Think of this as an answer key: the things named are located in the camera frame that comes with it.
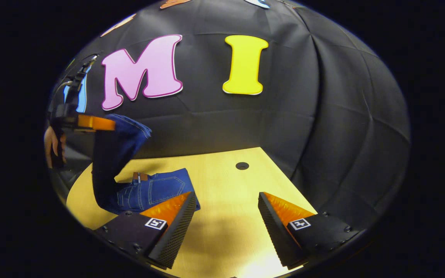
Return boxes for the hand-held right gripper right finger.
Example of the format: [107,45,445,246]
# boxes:
[257,192,361,271]

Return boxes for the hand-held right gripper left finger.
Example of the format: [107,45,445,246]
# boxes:
[93,191,198,270]

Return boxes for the blue denim jeans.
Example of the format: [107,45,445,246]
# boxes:
[91,114,201,215]

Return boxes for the black backdrop cloth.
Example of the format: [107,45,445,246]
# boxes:
[47,0,411,232]

